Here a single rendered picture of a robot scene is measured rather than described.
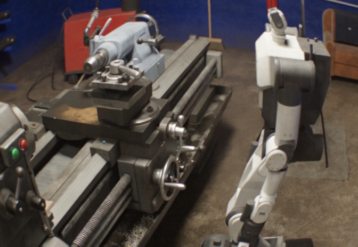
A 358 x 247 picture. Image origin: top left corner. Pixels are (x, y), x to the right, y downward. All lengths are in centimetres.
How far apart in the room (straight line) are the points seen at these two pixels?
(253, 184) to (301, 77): 57
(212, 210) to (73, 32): 275
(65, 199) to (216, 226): 134
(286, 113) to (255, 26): 452
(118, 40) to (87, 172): 79
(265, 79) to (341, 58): 366
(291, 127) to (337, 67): 378
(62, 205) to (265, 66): 87
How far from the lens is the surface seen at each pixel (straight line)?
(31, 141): 150
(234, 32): 588
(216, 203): 291
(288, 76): 127
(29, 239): 131
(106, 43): 226
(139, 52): 242
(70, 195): 162
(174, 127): 192
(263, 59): 141
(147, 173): 188
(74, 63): 491
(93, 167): 178
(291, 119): 133
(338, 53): 501
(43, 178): 196
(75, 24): 478
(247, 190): 172
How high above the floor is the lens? 178
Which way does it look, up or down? 25 degrees down
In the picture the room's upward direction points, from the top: 2 degrees counter-clockwise
